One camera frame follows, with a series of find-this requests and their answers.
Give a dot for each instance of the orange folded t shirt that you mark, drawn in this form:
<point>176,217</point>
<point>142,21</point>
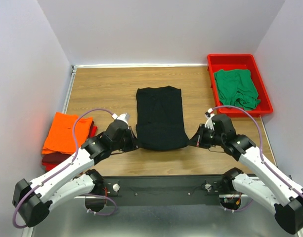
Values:
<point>60,137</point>

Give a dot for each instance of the aluminium frame rail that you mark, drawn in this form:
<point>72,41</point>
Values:
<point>72,220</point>

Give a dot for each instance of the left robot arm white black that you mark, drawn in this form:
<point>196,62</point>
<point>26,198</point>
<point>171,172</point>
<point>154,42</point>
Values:
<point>34,200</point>

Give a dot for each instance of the red plastic bin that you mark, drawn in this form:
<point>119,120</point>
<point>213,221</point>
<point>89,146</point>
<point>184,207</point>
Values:
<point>229,62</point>

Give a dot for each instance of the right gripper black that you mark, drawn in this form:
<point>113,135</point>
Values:
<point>197,140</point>

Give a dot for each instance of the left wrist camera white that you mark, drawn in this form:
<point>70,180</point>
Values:
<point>123,117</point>

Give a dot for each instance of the red folded t shirt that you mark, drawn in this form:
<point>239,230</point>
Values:
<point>92,132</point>

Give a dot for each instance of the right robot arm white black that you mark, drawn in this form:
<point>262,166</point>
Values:
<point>272,189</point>

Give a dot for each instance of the green t shirt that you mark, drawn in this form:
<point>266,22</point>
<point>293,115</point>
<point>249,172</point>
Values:
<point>236,88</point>

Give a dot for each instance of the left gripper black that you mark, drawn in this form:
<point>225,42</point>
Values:
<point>134,142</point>

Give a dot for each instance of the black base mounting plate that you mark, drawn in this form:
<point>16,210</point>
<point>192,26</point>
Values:
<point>167,190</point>

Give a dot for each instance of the black t shirt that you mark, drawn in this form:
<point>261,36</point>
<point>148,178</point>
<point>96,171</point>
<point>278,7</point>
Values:
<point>160,124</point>

